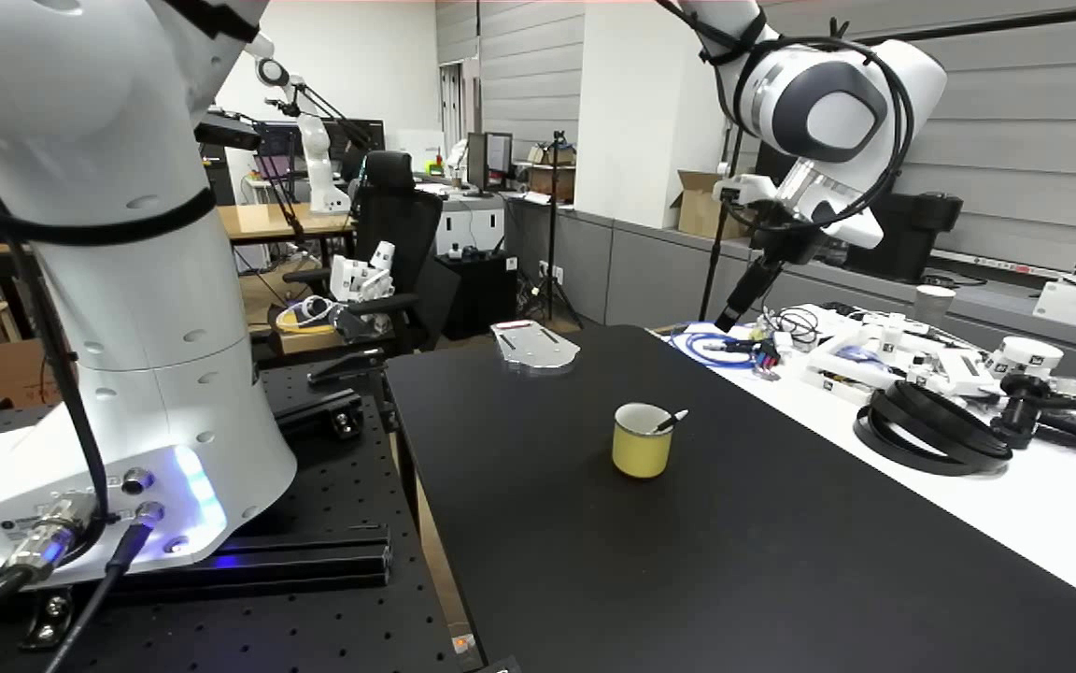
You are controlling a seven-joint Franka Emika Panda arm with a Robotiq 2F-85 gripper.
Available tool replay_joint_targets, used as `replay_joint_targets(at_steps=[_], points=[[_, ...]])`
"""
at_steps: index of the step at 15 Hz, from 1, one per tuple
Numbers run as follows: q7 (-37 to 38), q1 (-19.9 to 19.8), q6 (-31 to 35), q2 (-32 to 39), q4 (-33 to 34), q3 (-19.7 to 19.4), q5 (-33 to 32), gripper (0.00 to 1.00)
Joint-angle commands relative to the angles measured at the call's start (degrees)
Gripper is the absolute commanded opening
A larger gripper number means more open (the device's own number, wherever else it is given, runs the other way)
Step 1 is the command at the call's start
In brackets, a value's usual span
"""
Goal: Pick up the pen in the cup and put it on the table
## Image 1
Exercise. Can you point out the white cabinet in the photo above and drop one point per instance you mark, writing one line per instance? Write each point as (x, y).
(467, 230)

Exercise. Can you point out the black pole frame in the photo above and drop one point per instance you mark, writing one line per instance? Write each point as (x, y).
(713, 266)

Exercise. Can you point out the black tripod stand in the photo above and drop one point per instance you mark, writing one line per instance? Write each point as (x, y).
(554, 225)

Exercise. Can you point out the black and silver pen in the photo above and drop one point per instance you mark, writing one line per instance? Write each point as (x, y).
(674, 415)

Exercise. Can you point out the small grey monitor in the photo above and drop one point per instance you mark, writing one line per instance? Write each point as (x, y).
(486, 154)

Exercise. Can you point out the black aluminium rail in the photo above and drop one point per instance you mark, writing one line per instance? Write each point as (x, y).
(290, 561)

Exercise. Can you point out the black background monitor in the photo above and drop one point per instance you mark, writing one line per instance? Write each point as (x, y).
(358, 144)

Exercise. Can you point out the open cardboard box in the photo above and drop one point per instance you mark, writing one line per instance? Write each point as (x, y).
(698, 207)

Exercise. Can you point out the black cabinet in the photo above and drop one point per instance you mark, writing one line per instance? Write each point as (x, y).
(483, 293)

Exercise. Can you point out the black optical breadboard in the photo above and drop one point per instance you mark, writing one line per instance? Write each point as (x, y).
(316, 622)

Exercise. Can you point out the brown box under desk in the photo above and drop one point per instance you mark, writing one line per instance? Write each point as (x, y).
(9, 369)

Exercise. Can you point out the black handheld controller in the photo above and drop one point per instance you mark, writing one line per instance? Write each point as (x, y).
(1038, 399)

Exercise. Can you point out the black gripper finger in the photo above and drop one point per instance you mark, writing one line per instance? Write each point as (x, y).
(765, 293)
(747, 291)

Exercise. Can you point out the yellow ceramic cup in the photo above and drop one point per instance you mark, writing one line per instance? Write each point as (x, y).
(640, 453)

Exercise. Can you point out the black office chair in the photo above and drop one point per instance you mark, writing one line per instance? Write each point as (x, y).
(392, 225)

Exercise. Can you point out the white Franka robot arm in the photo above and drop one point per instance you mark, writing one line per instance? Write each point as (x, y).
(130, 311)

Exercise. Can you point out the white electronics pile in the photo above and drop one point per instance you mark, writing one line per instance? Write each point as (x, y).
(897, 342)

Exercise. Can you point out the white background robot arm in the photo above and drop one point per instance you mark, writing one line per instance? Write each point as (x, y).
(318, 162)

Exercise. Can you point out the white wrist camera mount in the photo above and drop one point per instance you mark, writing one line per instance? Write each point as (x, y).
(755, 187)

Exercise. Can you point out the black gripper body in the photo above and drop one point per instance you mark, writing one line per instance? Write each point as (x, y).
(787, 234)

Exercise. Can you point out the white bag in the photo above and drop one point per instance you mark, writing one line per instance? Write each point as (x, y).
(360, 271)

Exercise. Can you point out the small white gadget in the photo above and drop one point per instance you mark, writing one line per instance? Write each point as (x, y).
(1028, 358)

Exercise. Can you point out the wooden desk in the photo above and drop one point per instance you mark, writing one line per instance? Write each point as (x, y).
(277, 221)

